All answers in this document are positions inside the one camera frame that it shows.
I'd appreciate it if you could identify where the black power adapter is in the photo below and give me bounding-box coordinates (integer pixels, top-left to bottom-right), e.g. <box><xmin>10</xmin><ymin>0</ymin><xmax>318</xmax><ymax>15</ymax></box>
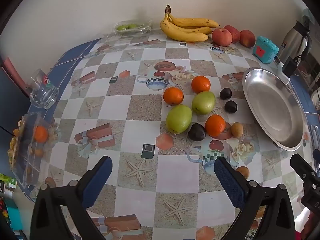
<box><xmin>282</xmin><ymin>56</ymin><xmax>298</xmax><ymax>78</ymax></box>

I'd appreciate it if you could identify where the yellow banana bunch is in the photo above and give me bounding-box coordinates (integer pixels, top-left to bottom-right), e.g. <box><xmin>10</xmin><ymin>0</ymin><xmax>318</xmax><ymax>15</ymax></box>
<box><xmin>160</xmin><ymin>4</ymin><xmax>220</xmax><ymax>42</ymax></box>

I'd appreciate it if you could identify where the steel thermos jug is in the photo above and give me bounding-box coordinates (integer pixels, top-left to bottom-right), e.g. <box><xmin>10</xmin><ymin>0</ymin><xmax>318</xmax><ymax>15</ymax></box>
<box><xmin>276</xmin><ymin>20</ymin><xmax>313</xmax><ymax>67</ymax></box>

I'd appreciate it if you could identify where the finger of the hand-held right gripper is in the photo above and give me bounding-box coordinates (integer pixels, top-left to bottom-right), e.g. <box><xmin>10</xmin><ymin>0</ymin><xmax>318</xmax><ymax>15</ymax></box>
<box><xmin>290</xmin><ymin>153</ymin><xmax>320</xmax><ymax>215</ymax></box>

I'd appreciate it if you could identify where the clear plastic clamshell container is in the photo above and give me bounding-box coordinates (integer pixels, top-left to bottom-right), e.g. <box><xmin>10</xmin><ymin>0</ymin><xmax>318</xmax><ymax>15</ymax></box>
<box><xmin>110</xmin><ymin>20</ymin><xmax>153</xmax><ymax>35</ymax></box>

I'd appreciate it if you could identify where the clear glass mug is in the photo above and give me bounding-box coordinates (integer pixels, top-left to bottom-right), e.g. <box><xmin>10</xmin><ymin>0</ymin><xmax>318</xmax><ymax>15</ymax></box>
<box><xmin>29</xmin><ymin>69</ymin><xmax>59</xmax><ymax>109</ymax></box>

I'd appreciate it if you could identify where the red peach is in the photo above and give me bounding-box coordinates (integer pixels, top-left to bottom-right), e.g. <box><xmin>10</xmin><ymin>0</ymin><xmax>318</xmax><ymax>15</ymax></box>
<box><xmin>212</xmin><ymin>28</ymin><xmax>233</xmax><ymax>47</ymax></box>
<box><xmin>239</xmin><ymin>29</ymin><xmax>256</xmax><ymax>48</ymax></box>
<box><xmin>223</xmin><ymin>25</ymin><xmax>241</xmax><ymax>44</ymax></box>

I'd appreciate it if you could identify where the clear plastic box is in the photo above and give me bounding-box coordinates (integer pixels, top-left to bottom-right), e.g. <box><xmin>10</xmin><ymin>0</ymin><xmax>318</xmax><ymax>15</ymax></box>
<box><xmin>10</xmin><ymin>112</ymin><xmax>58</xmax><ymax>186</ymax></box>

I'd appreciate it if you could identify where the printed checkered tablecloth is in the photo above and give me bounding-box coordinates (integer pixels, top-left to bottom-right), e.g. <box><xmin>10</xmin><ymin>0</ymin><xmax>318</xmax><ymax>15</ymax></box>
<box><xmin>15</xmin><ymin>29</ymin><xmax>320</xmax><ymax>240</ymax></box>

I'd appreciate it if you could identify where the green apple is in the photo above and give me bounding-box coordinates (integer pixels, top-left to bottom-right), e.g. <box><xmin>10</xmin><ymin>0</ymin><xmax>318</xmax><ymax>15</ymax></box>
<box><xmin>191</xmin><ymin>91</ymin><xmax>216</xmax><ymax>115</ymax></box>

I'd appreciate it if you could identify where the small brown fruit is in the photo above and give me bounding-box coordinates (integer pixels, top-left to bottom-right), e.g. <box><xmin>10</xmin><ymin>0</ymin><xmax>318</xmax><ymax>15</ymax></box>
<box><xmin>231</xmin><ymin>122</ymin><xmax>244</xmax><ymax>138</ymax></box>
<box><xmin>235</xmin><ymin>166</ymin><xmax>250</xmax><ymax>180</ymax></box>

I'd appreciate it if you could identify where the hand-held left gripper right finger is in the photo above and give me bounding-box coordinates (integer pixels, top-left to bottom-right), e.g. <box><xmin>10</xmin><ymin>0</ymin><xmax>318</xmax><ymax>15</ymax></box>
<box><xmin>214</xmin><ymin>157</ymin><xmax>297</xmax><ymax>240</ymax></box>

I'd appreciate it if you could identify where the round steel plate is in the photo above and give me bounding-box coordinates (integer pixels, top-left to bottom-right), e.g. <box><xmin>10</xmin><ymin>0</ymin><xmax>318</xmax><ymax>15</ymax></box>
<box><xmin>242</xmin><ymin>67</ymin><xmax>306</xmax><ymax>152</ymax></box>

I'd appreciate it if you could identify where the reddish wooden bar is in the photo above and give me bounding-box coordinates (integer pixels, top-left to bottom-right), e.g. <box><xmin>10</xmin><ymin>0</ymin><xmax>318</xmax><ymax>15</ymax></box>
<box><xmin>1</xmin><ymin>56</ymin><xmax>25</xmax><ymax>90</ymax></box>

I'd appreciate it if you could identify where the boxed orange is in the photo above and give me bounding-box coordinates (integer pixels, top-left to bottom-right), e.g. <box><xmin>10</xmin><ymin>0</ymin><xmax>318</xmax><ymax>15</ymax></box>
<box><xmin>34</xmin><ymin>126</ymin><xmax>48</xmax><ymax>142</ymax></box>

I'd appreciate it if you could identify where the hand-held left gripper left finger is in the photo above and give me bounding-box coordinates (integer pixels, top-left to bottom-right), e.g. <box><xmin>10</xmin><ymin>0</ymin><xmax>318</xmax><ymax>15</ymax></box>
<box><xmin>29</xmin><ymin>156</ymin><xmax>113</xmax><ymax>240</ymax></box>

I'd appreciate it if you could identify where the teal plastic box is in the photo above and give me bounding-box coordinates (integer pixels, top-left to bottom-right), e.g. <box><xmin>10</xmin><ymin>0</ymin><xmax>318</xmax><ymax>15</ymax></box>
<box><xmin>252</xmin><ymin>36</ymin><xmax>279</xmax><ymax>64</ymax></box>

